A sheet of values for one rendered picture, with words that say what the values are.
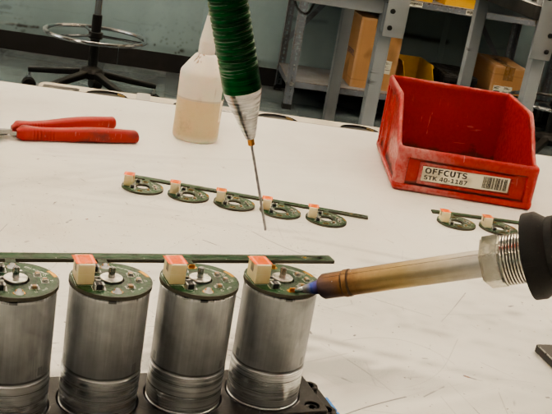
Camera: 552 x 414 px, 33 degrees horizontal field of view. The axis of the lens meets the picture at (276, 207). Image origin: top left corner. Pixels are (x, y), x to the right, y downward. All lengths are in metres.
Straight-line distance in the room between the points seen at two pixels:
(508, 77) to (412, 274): 4.33
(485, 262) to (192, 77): 0.43
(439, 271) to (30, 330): 0.12
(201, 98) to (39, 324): 0.42
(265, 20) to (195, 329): 4.50
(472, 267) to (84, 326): 0.11
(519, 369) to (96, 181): 0.28
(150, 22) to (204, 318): 4.49
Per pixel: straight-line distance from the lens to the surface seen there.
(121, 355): 0.29
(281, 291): 0.29
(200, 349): 0.29
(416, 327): 0.44
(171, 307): 0.29
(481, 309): 0.48
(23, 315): 0.27
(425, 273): 0.28
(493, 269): 0.27
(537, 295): 0.27
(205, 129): 0.68
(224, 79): 0.26
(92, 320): 0.28
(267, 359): 0.30
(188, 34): 4.77
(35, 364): 0.28
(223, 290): 0.29
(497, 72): 4.57
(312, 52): 4.83
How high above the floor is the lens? 0.93
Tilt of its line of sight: 18 degrees down
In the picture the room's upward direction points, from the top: 10 degrees clockwise
